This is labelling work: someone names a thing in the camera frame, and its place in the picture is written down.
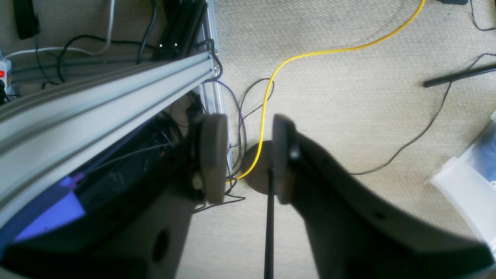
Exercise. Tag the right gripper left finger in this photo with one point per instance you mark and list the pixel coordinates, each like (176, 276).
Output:
(193, 174)

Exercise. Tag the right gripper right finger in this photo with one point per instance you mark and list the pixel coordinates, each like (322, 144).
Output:
(354, 233)

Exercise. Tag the black tripod stand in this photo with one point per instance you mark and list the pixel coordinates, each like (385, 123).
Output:
(260, 179)

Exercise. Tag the clear plastic storage box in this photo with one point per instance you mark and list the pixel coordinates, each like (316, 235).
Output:
(468, 182)

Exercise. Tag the white power strip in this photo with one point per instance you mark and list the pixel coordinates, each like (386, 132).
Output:
(5, 75)

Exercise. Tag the aluminium table frame rail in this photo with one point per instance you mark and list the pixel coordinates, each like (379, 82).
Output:
(47, 135)

